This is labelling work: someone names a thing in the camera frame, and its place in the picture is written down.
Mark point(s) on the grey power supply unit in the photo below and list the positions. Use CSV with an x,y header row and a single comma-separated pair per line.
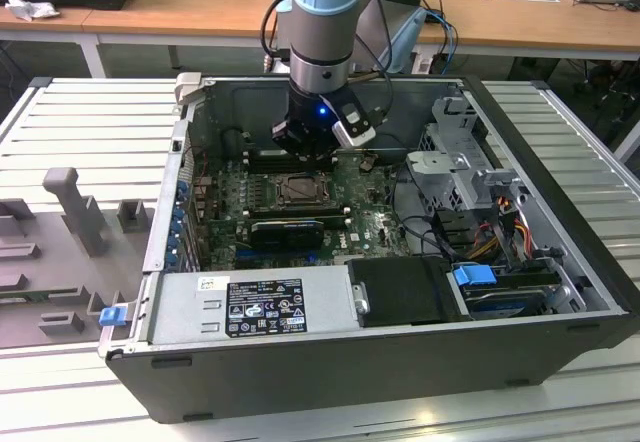
x,y
180,312

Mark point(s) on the green RAM stick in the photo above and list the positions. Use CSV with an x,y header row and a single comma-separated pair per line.
x,y
20,296

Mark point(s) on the black RAM slot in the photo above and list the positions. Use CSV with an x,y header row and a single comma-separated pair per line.
x,y
295,215
260,155
295,209
260,159
295,212
262,164
265,168
295,206

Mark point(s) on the blue case latch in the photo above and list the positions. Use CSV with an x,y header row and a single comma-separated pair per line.
x,y
111,317

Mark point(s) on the grey parts rack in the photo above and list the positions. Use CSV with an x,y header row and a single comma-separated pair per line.
x,y
60,262

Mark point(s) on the black graphics card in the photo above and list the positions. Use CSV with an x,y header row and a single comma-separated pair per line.
x,y
285,234

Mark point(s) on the crumpled white paper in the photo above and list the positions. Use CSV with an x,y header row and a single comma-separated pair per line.
x,y
30,9

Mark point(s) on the silver CPU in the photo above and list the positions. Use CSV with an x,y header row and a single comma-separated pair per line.
x,y
302,189

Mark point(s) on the hard disk in blue carrier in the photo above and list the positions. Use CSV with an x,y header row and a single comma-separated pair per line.
x,y
472,279

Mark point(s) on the CPU socket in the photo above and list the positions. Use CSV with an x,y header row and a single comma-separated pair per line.
x,y
305,202

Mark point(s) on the green motherboard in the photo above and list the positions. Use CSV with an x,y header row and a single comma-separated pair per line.
x,y
360,212

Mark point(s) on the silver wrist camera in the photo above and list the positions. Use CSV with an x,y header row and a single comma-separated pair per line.
x,y
355,129

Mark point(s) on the blue slot clip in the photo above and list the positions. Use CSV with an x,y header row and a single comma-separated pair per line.
x,y
176,227
183,191
179,210
173,249

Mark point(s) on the black PC case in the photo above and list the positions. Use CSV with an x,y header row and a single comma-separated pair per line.
x,y
350,377

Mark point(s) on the wooden desk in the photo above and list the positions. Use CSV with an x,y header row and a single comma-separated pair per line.
x,y
200,7

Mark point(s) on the grey case latch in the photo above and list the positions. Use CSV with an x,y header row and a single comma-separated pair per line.
x,y
189,87

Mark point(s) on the black plastic shroud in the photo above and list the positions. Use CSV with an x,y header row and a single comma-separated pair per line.
x,y
400,292

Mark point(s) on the metal drive cage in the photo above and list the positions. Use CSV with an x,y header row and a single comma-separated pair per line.
x,y
450,167

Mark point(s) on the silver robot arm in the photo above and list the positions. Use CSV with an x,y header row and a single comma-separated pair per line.
x,y
320,27

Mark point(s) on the blue expansion slot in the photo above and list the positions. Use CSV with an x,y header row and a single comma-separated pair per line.
x,y
260,253

